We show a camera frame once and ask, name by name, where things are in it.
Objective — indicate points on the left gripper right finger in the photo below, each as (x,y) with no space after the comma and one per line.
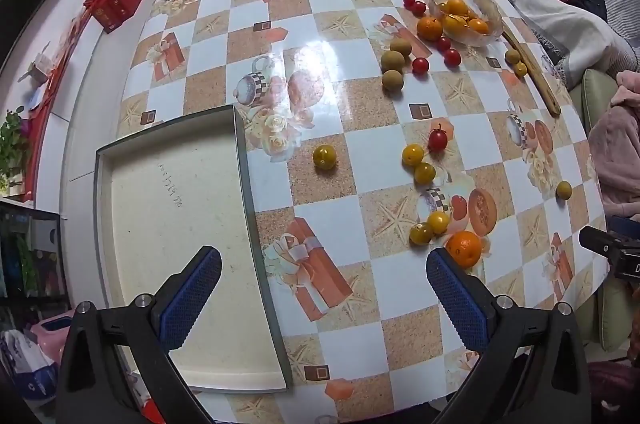
(531,365)

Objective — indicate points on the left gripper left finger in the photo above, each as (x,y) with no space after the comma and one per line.
(93,386)

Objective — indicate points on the brown longan edge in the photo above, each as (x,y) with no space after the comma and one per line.
(563,190)

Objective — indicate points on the red tomato with stem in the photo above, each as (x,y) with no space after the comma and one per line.
(437,140)

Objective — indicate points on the brown longan bottom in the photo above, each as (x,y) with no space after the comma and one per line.
(392,81)

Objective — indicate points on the brown longan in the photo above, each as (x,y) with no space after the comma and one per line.
(402,46)
(392,81)
(393,60)

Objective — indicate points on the yellow tomato mid table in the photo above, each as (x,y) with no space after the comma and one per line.
(325,157)

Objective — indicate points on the dark yellow tomato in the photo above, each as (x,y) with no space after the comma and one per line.
(421,234)

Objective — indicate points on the pink plastic stool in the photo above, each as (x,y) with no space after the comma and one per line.
(50,334)

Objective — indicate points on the white blue plastic bag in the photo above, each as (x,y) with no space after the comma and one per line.
(33,373)

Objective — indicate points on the pink fuzzy garment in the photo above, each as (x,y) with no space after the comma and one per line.
(614,146)

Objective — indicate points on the dark shelf cabinet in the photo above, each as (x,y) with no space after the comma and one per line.
(33,282)

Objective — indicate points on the large orange near gripper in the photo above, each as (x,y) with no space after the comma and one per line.
(465,248)

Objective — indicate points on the shallow white tray box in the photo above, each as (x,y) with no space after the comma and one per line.
(159,196)

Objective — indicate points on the wooden spatula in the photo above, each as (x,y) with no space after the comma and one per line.
(534,72)

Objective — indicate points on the yellow tomato beside spatula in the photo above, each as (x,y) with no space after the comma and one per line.
(520,69)

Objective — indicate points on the yellow tomato lower pair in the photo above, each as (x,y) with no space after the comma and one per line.
(424,173)

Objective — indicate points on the yellow tomato pair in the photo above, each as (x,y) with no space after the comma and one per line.
(424,173)
(412,155)

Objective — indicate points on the green potted plant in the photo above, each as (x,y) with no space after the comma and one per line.
(15,152)

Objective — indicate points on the longan beside spatula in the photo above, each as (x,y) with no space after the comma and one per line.
(512,57)

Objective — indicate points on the yellow tomato upper pair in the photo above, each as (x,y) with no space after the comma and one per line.
(412,155)

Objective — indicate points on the red cherry tomato by orange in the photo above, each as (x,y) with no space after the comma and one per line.
(443,44)

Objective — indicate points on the clear glass fruit bowl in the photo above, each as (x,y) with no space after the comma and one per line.
(485,9)

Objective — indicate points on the oranges in bowl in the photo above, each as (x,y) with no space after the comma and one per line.
(459,19)

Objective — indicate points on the orange beside glass bowl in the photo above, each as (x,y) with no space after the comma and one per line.
(429,29)

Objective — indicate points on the brown longan top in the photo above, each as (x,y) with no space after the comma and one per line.
(402,46)

